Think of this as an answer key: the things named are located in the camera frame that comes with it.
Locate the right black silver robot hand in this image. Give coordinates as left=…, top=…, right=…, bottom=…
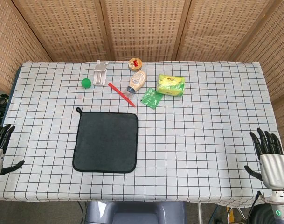
left=244, top=127, right=284, bottom=190

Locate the dark grey yellow cloth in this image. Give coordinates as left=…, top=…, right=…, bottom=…
left=72, top=107, right=139, bottom=174

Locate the white table leg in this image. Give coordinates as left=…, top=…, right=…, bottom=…
left=197, top=202, right=203, bottom=224

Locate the white checked tablecloth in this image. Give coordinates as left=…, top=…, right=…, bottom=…
left=0, top=60, right=280, bottom=203

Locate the white plastic clip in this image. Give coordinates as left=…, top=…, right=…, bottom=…
left=93, top=60, right=109, bottom=87

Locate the yellow-green tissue pack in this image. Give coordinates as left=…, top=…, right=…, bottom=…
left=155, top=73, right=186, bottom=97

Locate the red pen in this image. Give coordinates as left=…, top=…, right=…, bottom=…
left=108, top=82, right=137, bottom=108

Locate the green sachet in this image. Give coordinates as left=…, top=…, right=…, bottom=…
left=139, top=87, right=164, bottom=110

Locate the grey-blue robot torso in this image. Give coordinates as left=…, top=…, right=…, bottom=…
left=85, top=200, right=187, bottom=224

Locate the beige sauce squeeze bottle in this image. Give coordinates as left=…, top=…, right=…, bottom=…
left=124, top=70, right=147, bottom=97

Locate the woven wooden folding screen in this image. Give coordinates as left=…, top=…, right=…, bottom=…
left=0, top=0, right=284, bottom=150

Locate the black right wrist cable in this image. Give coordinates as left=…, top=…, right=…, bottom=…
left=248, top=190, right=265, bottom=224

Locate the metal stool frame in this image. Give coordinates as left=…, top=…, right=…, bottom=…
left=226, top=206, right=247, bottom=224

